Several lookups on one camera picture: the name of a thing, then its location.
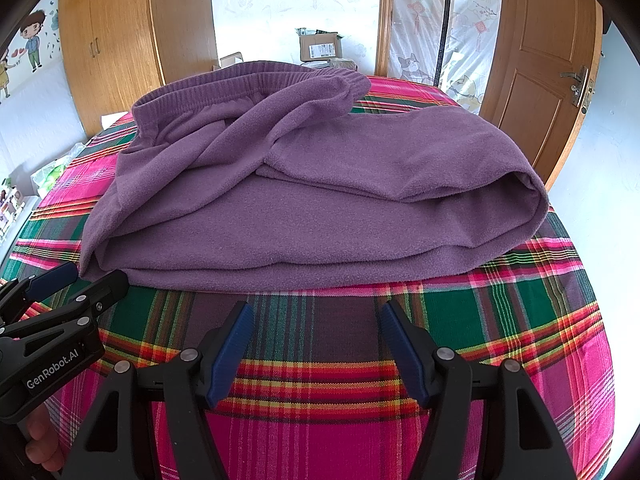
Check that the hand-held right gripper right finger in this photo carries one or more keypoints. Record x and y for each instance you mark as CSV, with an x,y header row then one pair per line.
x,y
400,350

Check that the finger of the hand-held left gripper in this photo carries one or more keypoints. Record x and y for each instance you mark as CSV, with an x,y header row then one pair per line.
x,y
50,280
105,292

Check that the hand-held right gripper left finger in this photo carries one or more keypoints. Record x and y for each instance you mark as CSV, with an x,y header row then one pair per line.
x,y
232,350

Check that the purple fleece pants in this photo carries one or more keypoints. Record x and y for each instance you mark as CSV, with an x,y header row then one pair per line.
x,y
310,200

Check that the person's left hand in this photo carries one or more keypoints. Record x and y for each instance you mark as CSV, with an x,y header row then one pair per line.
x,y
45,440

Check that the shelf of small bottles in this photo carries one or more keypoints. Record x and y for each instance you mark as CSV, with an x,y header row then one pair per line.
x,y
12,210

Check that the plaid bed sheet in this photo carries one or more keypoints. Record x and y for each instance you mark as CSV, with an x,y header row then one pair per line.
x,y
320,410

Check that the pile of pale plastic bags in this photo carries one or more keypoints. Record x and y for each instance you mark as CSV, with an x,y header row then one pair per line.
x,y
55,170

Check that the wooden wardrobe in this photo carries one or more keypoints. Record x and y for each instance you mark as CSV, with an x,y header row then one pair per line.
x,y
125,35

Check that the white box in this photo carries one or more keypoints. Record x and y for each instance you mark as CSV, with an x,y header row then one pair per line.
x,y
231,61

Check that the brown cardboard box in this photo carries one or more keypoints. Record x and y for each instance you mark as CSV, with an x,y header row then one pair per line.
x,y
320,47

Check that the wooden door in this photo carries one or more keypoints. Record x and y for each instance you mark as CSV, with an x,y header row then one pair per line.
x,y
540,60

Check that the printed door curtain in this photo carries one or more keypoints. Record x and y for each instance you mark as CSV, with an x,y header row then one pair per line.
x,y
425,25

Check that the cartoon couple wall sticker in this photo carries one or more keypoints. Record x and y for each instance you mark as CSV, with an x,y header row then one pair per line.
x,y
30,45

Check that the wooden door frame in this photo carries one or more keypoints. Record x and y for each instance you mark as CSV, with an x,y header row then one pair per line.
x,y
385,15

